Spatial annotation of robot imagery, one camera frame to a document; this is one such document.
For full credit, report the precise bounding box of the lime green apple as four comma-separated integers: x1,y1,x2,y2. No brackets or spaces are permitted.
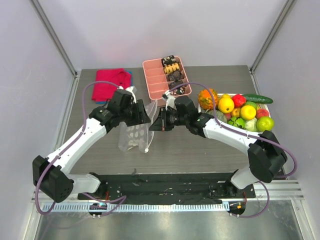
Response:
256,116,275,132

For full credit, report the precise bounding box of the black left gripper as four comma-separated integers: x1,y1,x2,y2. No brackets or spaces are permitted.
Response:
119,99,151,127

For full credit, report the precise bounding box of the pink peach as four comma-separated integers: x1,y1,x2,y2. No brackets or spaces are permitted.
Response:
255,108,270,120

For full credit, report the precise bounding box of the pale green cabbage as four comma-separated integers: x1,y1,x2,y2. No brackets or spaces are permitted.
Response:
244,118,258,132

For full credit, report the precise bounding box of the orange spiky fruit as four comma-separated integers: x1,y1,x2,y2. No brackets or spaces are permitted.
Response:
198,88,219,111

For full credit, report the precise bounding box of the white perforated fruit basket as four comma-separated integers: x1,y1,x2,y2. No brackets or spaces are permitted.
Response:
197,90,275,133

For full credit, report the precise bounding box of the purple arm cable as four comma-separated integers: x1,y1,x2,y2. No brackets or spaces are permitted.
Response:
166,82,299,179
34,81,127,216

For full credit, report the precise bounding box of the green cucumber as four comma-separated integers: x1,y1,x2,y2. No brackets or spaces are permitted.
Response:
242,93,274,105

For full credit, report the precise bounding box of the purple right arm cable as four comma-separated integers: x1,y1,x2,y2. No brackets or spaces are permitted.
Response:
166,82,299,179

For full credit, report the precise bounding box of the green netted melon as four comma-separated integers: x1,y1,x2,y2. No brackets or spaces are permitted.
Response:
206,110,228,123

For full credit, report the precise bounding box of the red apple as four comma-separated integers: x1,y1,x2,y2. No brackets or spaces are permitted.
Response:
231,94,247,108

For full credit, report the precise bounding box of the dark sushi roll middle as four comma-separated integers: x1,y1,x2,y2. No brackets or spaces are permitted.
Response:
167,70,184,82

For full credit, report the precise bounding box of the yellow patterned sushi roll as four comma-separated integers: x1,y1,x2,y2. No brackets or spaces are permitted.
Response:
163,62,180,75

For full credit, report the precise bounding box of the dark patterned sushi roll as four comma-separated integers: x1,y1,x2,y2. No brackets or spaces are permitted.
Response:
161,55,177,67

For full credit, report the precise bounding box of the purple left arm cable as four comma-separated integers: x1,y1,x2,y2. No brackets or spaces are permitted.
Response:
34,81,127,216

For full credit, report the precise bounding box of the clear polka dot zip bag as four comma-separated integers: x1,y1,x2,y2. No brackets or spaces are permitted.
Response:
118,100,158,153

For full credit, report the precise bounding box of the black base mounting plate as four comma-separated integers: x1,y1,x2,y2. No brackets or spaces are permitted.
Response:
74,172,257,206

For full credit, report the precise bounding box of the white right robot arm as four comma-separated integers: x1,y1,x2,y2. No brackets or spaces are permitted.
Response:
149,96,288,198

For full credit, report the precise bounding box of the red folded shirt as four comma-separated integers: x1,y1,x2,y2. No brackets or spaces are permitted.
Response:
91,68,132,103

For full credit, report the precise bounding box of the pink divided tray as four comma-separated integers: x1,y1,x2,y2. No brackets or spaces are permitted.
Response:
142,55,192,106

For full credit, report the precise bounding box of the dark sushi roll lower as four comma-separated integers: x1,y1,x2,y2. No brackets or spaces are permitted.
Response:
168,80,184,90

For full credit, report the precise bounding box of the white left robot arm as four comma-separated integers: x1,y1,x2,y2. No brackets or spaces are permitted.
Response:
32,86,151,203

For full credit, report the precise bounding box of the white slotted cable duct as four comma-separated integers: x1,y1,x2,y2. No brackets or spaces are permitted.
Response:
52,201,230,213

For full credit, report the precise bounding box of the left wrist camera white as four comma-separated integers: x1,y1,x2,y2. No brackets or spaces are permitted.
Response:
118,85,137,104

